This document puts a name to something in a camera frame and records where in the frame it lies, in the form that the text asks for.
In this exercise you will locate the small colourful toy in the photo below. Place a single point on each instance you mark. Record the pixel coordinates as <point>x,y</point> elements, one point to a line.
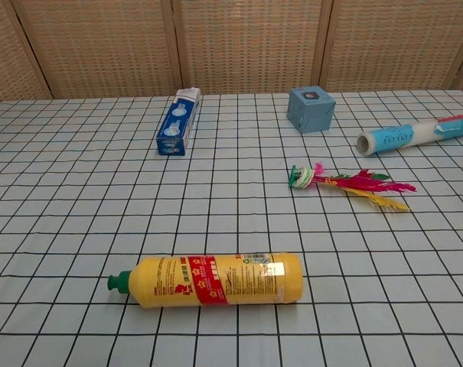
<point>353,183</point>

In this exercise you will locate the blue white toothpaste box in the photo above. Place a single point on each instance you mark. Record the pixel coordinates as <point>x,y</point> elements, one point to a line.
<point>177,126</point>

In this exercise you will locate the yellow bottle with green cap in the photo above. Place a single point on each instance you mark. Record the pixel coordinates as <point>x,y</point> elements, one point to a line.
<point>246,281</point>

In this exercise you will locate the light blue cube box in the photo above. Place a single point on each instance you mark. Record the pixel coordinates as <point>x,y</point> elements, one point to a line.
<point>311,111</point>

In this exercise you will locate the checked light blue tablecloth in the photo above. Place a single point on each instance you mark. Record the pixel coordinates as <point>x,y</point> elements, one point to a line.
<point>101,214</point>

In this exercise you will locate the cling film roll, blue label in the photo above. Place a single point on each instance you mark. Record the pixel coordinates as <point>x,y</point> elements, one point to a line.
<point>399,137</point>

